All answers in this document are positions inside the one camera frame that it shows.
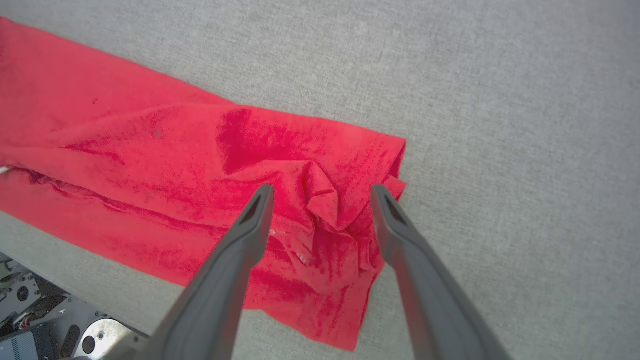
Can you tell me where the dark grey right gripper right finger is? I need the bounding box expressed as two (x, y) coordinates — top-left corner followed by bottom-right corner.
(371, 183), (512, 360)

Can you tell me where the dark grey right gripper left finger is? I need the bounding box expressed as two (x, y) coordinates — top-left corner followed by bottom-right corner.
(134, 184), (276, 360)

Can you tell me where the red Bulls 23 jersey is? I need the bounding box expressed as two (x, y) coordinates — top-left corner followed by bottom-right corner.
(0, 16), (407, 352)

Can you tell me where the grey fabric sofa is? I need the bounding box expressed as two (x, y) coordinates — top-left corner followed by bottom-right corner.
(0, 0), (640, 360)

